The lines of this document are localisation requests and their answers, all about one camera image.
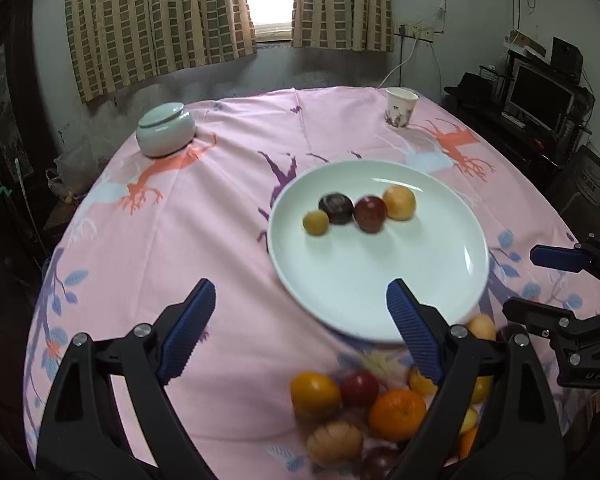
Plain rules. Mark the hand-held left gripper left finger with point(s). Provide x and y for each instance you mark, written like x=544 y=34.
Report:
x=190 y=330

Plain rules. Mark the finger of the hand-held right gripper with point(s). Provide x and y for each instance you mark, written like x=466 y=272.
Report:
x=535 y=315
x=555 y=257

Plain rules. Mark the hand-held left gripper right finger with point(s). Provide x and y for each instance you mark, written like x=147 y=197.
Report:
x=410 y=325

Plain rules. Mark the white round plate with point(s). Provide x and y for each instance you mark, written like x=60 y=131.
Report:
x=380 y=270

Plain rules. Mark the orange mandarin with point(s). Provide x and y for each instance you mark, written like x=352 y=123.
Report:
x=421 y=381

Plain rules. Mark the grey mesh chair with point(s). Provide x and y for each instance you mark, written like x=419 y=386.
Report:
x=585 y=185

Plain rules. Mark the red tomato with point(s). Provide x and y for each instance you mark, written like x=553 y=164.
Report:
x=360 y=387

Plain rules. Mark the orange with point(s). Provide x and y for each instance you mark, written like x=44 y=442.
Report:
x=397 y=414
x=467 y=442

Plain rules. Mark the pink printed tablecloth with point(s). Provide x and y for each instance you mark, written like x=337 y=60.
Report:
x=180 y=240

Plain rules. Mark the yellow green tomato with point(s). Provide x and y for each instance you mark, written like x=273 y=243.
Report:
x=481 y=390

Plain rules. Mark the yellow orange tomato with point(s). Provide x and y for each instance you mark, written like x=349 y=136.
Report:
x=315 y=394

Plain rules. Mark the dark red plum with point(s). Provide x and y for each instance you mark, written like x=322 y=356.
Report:
x=370 y=213

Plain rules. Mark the black desk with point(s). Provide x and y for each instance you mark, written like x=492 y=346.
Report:
x=510 y=145

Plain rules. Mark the tan yellow round fruit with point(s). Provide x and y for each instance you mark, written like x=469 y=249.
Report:
x=399 y=202

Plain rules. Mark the dark purple plum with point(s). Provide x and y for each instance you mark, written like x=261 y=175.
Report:
x=380 y=464
x=336 y=207

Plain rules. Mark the computer monitor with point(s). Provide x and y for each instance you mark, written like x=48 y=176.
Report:
x=540 y=95

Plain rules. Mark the black hat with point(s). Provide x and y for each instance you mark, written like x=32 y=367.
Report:
x=470 y=87

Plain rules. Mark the pale green lidded jar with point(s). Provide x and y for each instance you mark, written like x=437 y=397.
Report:
x=165 y=135

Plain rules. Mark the clear plastic bag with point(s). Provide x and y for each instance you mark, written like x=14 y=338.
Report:
x=72 y=170

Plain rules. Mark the black speaker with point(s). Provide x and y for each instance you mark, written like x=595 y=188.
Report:
x=567 y=57

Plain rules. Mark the printed paper cup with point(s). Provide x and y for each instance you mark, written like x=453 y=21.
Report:
x=401 y=110

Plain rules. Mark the cardboard box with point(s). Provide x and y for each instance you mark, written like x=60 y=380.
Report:
x=525 y=42

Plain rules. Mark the white power strip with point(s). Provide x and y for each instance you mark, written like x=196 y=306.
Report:
x=417 y=32

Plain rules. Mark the checked beige curtain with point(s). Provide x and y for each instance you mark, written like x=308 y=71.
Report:
x=145 y=20
x=340 y=5

